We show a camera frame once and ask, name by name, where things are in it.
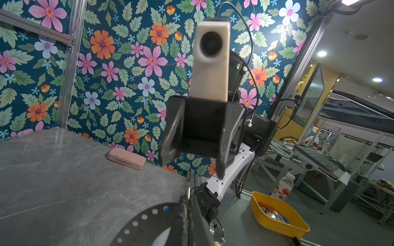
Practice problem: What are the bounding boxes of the large grey perforated keyring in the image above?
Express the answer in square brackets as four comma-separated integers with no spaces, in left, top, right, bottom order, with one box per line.
[109,181,191,246]

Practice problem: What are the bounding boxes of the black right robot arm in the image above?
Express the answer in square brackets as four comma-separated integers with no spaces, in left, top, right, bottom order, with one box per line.
[159,51,277,221]

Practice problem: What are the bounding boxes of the plastic water bottle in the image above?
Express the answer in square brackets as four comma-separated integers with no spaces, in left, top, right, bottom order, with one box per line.
[271,173,295,201]

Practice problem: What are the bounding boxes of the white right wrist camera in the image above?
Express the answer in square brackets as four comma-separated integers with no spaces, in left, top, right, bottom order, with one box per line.
[189,18,230,101]

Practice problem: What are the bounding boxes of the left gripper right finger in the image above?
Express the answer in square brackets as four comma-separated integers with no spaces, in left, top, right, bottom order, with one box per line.
[188,194,215,246]

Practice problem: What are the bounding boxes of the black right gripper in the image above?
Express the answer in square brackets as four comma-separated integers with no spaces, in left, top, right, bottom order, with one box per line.
[159,95,246,180]

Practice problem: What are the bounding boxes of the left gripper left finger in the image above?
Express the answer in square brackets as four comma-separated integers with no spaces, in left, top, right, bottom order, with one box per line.
[165,195,189,246]

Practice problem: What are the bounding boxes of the pink rectangular case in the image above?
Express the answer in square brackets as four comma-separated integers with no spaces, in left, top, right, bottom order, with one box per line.
[107,148,147,170]

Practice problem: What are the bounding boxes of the yellow plastic tray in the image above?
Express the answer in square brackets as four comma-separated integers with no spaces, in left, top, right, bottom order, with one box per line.
[249,191,310,238]

